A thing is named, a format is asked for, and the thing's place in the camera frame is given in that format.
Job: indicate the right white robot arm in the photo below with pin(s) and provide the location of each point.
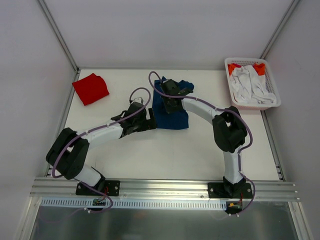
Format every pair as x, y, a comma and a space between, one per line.
229, 132

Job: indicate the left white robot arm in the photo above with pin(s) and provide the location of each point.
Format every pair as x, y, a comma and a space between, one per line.
69, 151

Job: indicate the white slotted cable duct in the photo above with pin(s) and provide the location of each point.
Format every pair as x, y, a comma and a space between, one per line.
156, 204

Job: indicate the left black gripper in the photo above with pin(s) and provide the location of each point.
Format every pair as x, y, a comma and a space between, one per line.
146, 120

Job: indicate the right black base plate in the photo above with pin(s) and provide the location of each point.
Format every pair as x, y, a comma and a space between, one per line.
219, 190

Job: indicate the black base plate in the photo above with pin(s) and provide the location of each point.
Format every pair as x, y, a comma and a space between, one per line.
219, 190
109, 187

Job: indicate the white plastic basket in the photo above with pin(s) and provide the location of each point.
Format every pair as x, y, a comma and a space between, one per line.
270, 83

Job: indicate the folded red t shirt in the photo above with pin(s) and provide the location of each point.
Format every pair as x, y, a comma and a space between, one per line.
91, 89

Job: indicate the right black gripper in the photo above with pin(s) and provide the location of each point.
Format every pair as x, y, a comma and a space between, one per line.
175, 90

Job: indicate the white t shirt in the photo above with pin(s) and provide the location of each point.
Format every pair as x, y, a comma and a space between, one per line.
250, 88

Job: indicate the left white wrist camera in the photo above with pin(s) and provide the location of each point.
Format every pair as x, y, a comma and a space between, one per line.
137, 100

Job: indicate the blue t shirt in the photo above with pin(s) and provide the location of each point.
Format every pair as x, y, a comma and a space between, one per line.
179, 118

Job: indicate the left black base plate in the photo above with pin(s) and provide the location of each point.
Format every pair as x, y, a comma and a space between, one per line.
109, 187

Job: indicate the aluminium mounting rail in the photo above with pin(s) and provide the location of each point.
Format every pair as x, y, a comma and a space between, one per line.
157, 189

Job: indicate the orange t shirt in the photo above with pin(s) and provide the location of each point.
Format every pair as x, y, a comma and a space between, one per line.
259, 68

